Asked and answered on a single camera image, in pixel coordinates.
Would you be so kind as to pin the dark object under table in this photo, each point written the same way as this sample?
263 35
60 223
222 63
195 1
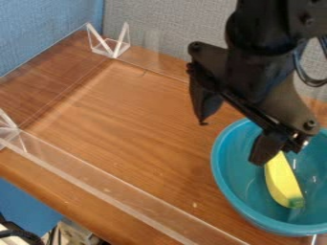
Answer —
13 235

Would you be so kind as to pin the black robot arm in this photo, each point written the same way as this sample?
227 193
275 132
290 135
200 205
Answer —
278 27

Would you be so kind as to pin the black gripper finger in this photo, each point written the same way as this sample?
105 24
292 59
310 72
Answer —
207 101
267 145

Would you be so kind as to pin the clear acrylic back barrier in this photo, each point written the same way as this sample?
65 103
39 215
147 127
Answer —
162 63

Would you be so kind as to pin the clear acrylic barrier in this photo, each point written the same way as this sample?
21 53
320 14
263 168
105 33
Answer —
162 63
91 196

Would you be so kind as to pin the clear acrylic front barrier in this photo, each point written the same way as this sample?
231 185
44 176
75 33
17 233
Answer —
91 196

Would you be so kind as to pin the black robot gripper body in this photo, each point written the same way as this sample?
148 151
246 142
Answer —
256 85

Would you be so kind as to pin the white cluttered object below table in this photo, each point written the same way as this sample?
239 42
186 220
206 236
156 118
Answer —
68 233

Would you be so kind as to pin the clear acrylic corner bracket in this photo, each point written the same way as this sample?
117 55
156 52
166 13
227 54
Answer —
105 46

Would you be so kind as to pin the blue plastic bowl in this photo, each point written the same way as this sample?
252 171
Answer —
240 181

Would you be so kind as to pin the yellow toy banana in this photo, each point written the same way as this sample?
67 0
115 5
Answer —
282 183

